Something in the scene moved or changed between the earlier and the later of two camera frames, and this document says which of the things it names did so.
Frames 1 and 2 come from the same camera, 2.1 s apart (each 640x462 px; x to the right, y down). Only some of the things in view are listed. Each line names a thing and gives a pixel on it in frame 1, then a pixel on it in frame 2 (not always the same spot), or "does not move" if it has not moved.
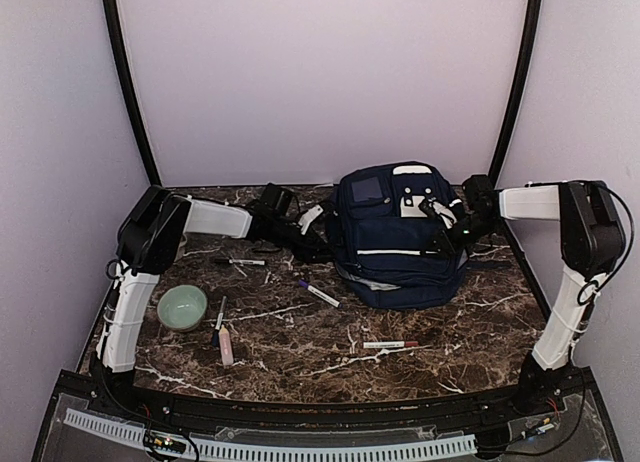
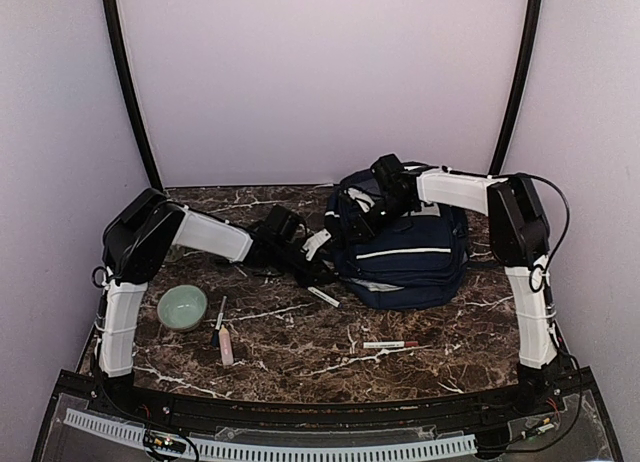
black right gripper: (452, 243) to (369, 229)
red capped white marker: (390, 344) does not move
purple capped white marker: (320, 294) does not move
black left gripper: (306, 251) to (312, 278)
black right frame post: (534, 21) does not move
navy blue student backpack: (388, 250) does not move
